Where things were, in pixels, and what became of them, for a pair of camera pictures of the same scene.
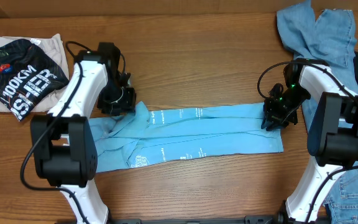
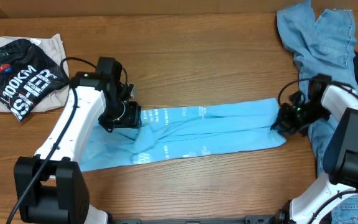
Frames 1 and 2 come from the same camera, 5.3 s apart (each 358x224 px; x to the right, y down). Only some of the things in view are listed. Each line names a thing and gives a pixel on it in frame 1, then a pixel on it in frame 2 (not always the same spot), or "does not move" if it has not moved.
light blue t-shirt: (152, 134) does not move
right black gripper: (273, 117) -> (288, 125)
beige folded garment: (51, 46) does not move
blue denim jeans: (327, 37) does not move
